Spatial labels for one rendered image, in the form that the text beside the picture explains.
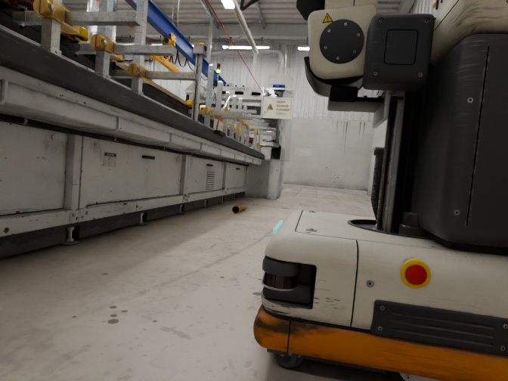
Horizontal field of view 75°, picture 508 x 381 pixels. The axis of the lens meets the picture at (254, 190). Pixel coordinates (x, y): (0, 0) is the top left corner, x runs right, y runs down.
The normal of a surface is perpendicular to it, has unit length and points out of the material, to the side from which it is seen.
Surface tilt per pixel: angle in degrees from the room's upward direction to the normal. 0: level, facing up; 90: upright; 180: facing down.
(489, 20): 117
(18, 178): 90
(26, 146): 90
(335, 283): 90
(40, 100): 90
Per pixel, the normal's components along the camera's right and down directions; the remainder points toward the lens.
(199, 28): -0.18, 0.04
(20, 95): 0.98, 0.10
